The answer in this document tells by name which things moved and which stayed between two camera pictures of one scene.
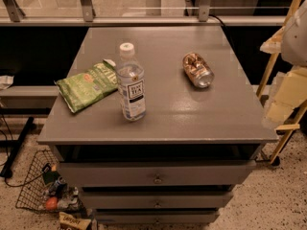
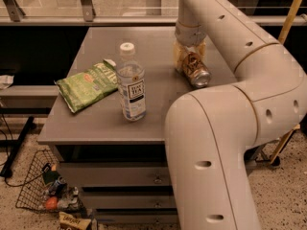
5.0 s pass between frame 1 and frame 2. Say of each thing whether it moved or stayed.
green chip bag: stayed
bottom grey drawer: stayed
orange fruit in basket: stayed
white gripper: moved
